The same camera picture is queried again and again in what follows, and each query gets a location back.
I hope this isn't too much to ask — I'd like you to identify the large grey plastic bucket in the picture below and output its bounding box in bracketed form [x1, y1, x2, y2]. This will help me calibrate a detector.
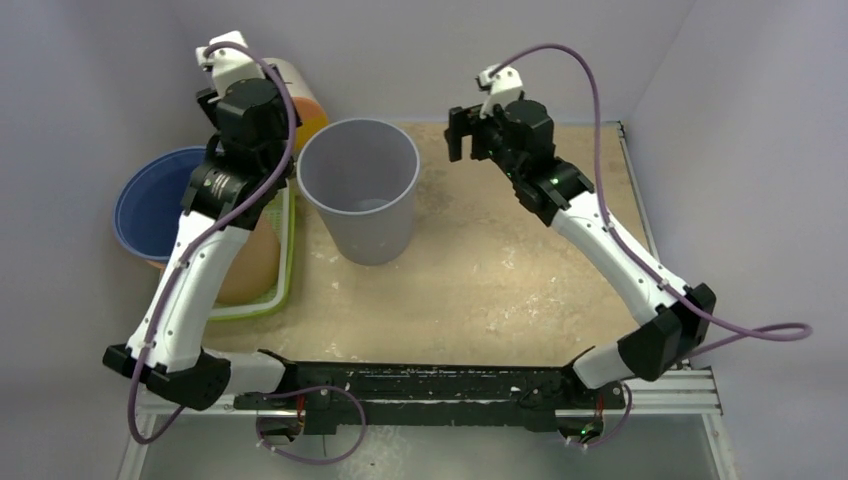
[296, 118, 421, 266]

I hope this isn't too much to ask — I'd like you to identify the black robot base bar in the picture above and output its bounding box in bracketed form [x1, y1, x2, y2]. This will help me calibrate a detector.
[226, 348, 633, 435]

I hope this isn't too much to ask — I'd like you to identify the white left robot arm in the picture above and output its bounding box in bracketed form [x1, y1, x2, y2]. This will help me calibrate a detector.
[103, 79, 298, 410]

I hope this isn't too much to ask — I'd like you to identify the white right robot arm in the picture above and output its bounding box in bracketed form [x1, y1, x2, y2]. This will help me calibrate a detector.
[444, 100, 716, 407]

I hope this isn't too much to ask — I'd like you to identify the cream cabinet with coloured drawers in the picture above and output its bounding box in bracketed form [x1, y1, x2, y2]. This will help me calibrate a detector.
[264, 57, 329, 153]

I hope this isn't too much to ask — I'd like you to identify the pale green perforated basket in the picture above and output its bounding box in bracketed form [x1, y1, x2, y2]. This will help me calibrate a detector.
[210, 188, 295, 321]

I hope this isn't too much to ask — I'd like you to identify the blue plastic bucket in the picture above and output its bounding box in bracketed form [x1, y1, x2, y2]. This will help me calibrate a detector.
[112, 146, 205, 264]

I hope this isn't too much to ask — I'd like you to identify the orange plastic bucket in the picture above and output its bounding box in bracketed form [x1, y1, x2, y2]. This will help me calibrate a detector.
[157, 212, 282, 310]

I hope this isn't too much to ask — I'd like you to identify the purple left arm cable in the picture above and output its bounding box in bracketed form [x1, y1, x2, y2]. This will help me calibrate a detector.
[127, 40, 297, 446]

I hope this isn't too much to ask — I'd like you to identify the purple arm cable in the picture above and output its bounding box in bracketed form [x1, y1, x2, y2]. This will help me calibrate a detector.
[486, 43, 814, 362]
[127, 40, 297, 446]

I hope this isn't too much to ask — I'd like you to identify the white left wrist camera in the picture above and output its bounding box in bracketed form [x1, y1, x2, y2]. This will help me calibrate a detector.
[195, 30, 266, 97]

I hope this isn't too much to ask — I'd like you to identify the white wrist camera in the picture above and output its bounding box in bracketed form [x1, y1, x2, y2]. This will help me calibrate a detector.
[195, 30, 266, 97]
[476, 65, 524, 119]

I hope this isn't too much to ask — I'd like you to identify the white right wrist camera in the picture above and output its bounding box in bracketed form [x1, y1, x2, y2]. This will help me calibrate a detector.
[476, 65, 524, 119]

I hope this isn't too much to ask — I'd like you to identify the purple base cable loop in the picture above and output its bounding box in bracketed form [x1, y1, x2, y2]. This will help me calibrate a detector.
[254, 384, 368, 466]

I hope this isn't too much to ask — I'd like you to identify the aluminium frame rail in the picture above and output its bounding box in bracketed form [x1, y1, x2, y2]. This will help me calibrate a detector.
[136, 369, 722, 417]

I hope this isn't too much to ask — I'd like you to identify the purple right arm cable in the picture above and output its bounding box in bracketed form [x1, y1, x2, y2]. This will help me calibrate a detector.
[486, 43, 814, 362]

